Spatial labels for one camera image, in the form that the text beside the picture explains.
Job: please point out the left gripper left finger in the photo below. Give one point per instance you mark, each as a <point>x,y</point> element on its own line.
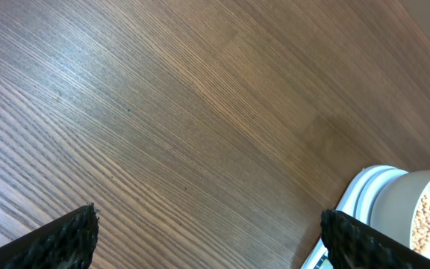
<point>68,242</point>

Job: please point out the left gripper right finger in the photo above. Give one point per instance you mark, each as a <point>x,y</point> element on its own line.
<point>353,244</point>

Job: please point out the white digital kitchen scale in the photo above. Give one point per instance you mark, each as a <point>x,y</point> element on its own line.
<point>357,201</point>

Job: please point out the soybeans in bowl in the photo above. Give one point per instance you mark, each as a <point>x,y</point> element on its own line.
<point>420,234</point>

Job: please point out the white bowl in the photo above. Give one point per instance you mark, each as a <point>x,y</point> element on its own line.
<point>395,206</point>

